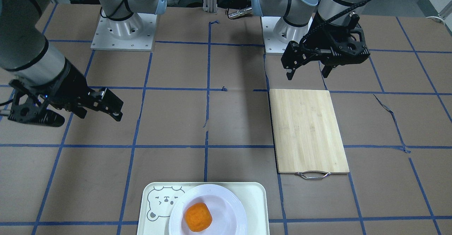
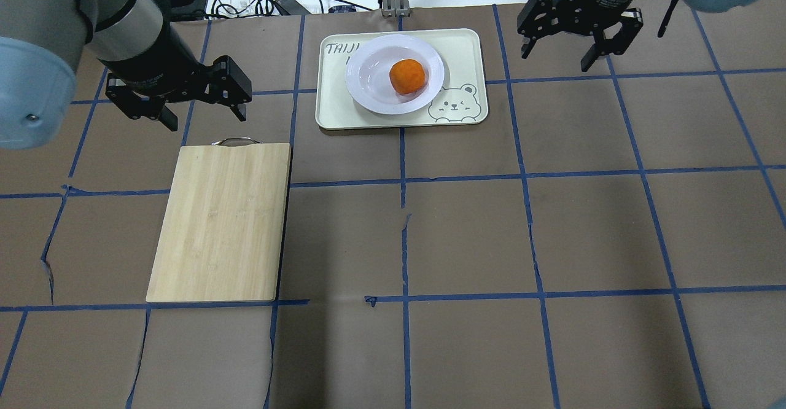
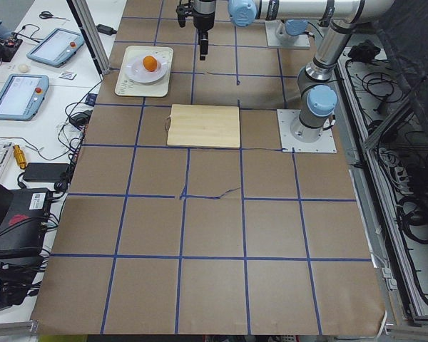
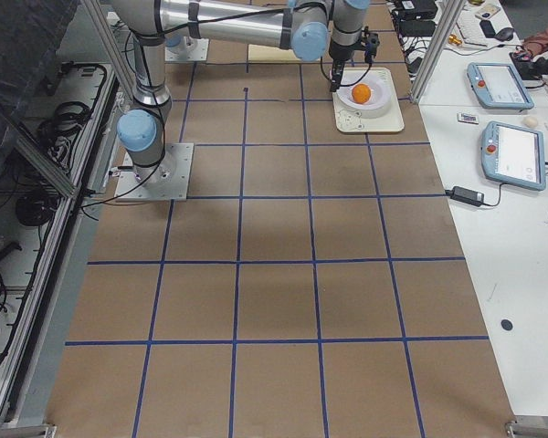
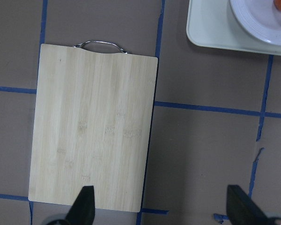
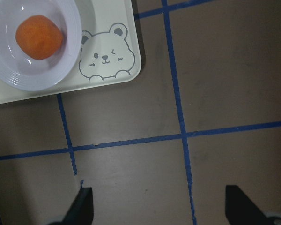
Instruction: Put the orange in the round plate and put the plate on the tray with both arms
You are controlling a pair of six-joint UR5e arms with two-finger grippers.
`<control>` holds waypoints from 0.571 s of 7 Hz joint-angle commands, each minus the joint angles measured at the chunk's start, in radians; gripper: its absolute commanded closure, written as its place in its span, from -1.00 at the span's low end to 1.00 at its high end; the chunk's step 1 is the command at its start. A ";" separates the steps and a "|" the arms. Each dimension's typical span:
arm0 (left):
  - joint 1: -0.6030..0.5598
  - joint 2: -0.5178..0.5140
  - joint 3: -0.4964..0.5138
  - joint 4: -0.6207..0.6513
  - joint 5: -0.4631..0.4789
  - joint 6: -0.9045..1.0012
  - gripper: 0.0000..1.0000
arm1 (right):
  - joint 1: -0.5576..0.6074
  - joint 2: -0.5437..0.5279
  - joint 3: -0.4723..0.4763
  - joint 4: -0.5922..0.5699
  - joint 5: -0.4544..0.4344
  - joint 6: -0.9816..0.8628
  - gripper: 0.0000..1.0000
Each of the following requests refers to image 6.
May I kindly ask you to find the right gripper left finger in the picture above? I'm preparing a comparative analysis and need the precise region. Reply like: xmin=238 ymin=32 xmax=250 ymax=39
xmin=50 ymin=187 xmax=94 ymax=225

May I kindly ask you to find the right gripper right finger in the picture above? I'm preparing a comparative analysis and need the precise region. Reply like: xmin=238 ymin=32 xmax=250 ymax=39
xmin=225 ymin=185 xmax=281 ymax=225

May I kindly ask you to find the white round plate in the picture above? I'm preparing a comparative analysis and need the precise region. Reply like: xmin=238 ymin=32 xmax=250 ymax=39
xmin=0 ymin=0 xmax=81 ymax=91

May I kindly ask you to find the orange fruit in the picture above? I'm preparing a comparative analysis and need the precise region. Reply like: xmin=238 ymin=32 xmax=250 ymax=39
xmin=15 ymin=15 xmax=63 ymax=60

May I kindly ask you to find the cream bear tray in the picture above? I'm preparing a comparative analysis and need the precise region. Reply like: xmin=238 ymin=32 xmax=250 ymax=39
xmin=0 ymin=0 xmax=141 ymax=104

